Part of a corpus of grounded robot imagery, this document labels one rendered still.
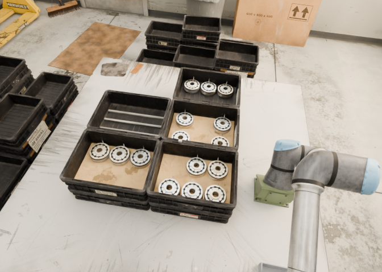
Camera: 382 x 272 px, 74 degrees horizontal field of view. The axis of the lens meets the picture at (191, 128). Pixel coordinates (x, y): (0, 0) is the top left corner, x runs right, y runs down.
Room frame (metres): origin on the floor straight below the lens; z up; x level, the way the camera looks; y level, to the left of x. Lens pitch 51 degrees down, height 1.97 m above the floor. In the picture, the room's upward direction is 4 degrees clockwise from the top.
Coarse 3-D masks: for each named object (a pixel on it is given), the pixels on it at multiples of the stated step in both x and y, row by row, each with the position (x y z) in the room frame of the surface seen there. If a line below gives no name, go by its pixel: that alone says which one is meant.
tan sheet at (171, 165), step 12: (168, 156) 0.71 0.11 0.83; (180, 156) 0.72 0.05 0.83; (168, 168) 0.64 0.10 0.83; (180, 168) 0.65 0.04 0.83; (228, 168) 0.67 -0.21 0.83; (156, 180) 0.57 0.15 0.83; (180, 180) 0.58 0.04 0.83; (204, 180) 0.59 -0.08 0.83; (228, 180) 0.60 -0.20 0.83; (180, 192) 0.52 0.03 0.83; (192, 192) 0.52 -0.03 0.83; (204, 192) 0.53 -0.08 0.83; (228, 192) 0.53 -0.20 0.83
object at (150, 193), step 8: (160, 144) 0.72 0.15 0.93; (184, 144) 0.73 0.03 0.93; (192, 144) 0.74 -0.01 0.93; (232, 152) 0.71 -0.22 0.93; (152, 168) 0.58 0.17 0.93; (152, 176) 0.54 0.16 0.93; (152, 192) 0.46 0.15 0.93; (160, 192) 0.47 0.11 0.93; (184, 200) 0.44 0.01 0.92; (192, 200) 0.44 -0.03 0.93; (200, 200) 0.44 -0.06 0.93; (208, 200) 0.44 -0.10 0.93; (232, 208) 0.42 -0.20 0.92
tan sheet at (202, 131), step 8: (200, 120) 0.98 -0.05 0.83; (208, 120) 0.99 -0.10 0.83; (176, 128) 0.91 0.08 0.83; (192, 128) 0.92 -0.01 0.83; (200, 128) 0.92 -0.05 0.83; (208, 128) 0.93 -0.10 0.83; (232, 128) 0.94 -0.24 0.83; (168, 136) 0.85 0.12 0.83; (192, 136) 0.86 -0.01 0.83; (200, 136) 0.87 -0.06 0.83; (208, 136) 0.87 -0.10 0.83; (216, 136) 0.87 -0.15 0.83; (224, 136) 0.88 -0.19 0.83; (232, 136) 0.88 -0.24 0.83; (232, 144) 0.82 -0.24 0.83
